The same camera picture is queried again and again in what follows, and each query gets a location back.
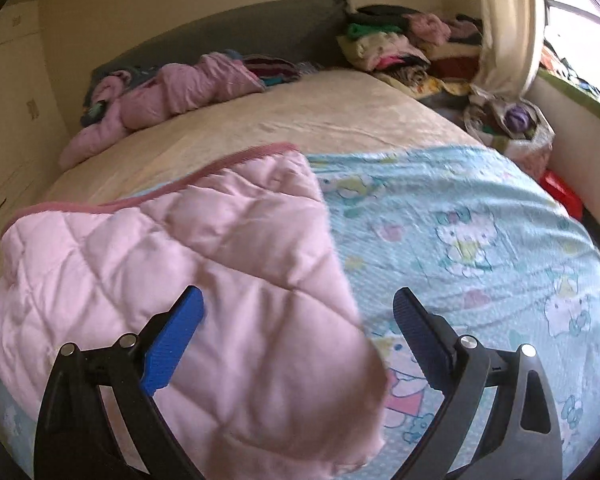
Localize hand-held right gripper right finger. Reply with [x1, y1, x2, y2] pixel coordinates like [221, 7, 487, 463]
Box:
[392, 287, 565, 480]

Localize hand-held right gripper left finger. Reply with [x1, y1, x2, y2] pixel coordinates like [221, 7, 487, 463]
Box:
[32, 285, 206, 480]

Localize pink quilted blanket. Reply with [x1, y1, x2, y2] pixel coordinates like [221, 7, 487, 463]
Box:
[0, 142, 388, 478]

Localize pink crumpled clothes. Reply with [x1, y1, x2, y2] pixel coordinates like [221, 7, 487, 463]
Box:
[57, 52, 266, 171]

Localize pile of mixed clothes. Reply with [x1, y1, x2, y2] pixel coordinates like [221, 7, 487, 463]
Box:
[336, 4, 486, 98]

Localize light blue printed blanket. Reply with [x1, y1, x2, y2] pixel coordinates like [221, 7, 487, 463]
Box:
[0, 145, 600, 480]

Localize red plastic object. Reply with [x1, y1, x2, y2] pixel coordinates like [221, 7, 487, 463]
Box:
[540, 169, 586, 218]

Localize plastic bag with purple item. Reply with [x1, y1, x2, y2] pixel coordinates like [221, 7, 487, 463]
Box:
[462, 95, 556, 181]

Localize beige bed sheet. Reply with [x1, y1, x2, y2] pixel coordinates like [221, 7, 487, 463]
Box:
[0, 67, 491, 301]

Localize green window sill cloth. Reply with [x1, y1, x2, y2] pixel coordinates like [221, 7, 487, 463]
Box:
[537, 67, 600, 128]

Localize striped colourful cloth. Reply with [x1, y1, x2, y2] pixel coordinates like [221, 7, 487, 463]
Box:
[240, 52, 326, 86]

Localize cream wardrobe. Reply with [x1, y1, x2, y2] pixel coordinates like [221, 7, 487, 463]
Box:
[0, 0, 81, 281]

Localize grey headboard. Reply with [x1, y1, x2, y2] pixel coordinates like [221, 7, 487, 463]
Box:
[87, 0, 353, 106]

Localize window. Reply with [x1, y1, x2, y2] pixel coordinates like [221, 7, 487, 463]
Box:
[542, 0, 600, 106]

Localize cream curtain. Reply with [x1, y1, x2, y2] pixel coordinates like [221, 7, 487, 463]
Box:
[472, 0, 546, 96]

